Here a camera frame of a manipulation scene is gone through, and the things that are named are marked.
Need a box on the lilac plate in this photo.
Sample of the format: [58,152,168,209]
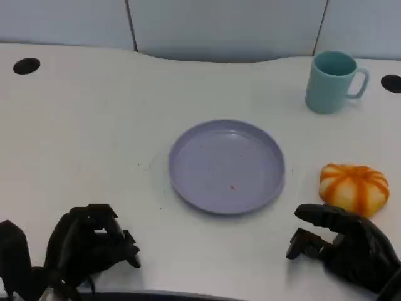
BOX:
[168,119,286,216]

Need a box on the black table cable hole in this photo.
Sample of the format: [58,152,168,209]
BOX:
[380,74,401,93]
[13,57,41,75]

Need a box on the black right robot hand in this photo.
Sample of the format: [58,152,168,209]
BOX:
[285,203,401,294]

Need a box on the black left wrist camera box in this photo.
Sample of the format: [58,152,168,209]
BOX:
[0,219,33,297]

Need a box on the grey partition panel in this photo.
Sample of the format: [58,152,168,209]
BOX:
[127,0,328,63]
[315,0,401,60]
[0,0,138,53]

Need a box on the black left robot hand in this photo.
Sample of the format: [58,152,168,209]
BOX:
[43,203,142,290]

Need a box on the pale green mug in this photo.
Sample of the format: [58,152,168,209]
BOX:
[305,51,370,114]

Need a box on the orange and white bread roll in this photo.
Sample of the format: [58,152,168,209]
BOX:
[319,162,390,218]

